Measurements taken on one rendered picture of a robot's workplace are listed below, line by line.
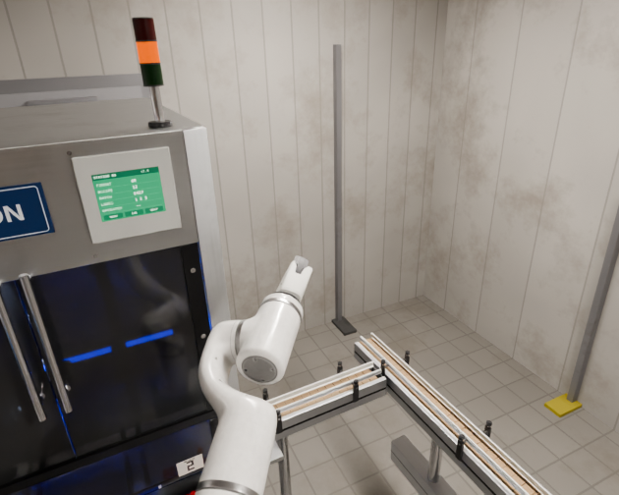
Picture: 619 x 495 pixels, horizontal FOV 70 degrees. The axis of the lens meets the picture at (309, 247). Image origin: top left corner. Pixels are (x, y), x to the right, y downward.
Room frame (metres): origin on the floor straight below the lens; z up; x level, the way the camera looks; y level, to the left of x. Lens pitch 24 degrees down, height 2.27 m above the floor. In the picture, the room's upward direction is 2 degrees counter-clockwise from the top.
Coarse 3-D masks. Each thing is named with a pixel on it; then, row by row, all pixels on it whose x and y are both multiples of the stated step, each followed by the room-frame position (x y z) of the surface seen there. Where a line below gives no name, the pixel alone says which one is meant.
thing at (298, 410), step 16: (352, 368) 1.56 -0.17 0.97; (368, 368) 1.61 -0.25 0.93; (320, 384) 1.48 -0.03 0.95; (336, 384) 1.51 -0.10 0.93; (352, 384) 1.47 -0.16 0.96; (368, 384) 1.50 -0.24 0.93; (384, 384) 1.52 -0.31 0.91; (272, 400) 1.39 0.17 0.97; (288, 400) 1.42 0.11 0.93; (304, 400) 1.38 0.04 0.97; (320, 400) 1.42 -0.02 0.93; (336, 400) 1.42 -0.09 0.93; (352, 400) 1.45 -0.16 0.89; (368, 400) 1.49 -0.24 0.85; (288, 416) 1.33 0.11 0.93; (304, 416) 1.35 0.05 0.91; (320, 416) 1.38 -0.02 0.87; (288, 432) 1.32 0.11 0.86
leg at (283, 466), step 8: (280, 440) 1.34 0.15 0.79; (280, 448) 1.35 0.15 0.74; (288, 448) 1.37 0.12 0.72; (288, 456) 1.36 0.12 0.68; (280, 464) 1.35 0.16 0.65; (288, 464) 1.36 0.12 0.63; (280, 472) 1.35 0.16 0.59; (288, 472) 1.35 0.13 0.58; (280, 480) 1.35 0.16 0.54; (288, 480) 1.35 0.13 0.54; (280, 488) 1.36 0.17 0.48; (288, 488) 1.35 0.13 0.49
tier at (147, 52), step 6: (138, 42) 1.16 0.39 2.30; (144, 42) 1.16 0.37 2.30; (150, 42) 1.16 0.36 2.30; (156, 42) 1.18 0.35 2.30; (138, 48) 1.16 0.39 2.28; (144, 48) 1.16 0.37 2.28; (150, 48) 1.16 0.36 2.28; (156, 48) 1.17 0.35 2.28; (138, 54) 1.17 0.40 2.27; (144, 54) 1.16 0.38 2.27; (150, 54) 1.16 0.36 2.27; (156, 54) 1.17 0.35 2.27; (144, 60) 1.16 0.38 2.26; (150, 60) 1.16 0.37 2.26; (156, 60) 1.17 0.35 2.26
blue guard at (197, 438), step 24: (192, 432) 1.06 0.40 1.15; (120, 456) 0.96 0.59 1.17; (144, 456) 0.99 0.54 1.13; (168, 456) 1.02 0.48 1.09; (192, 456) 1.05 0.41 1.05; (48, 480) 0.88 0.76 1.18; (72, 480) 0.90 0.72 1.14; (96, 480) 0.93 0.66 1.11; (120, 480) 0.96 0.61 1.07; (144, 480) 0.98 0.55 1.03
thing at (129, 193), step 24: (96, 168) 1.00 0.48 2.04; (120, 168) 1.03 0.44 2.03; (144, 168) 1.05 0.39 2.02; (168, 168) 1.07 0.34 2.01; (96, 192) 1.00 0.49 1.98; (120, 192) 1.02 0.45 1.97; (144, 192) 1.04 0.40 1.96; (168, 192) 1.07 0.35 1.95; (96, 216) 0.99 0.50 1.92; (120, 216) 1.02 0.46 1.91; (144, 216) 1.04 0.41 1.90; (168, 216) 1.06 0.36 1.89; (96, 240) 0.99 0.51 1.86
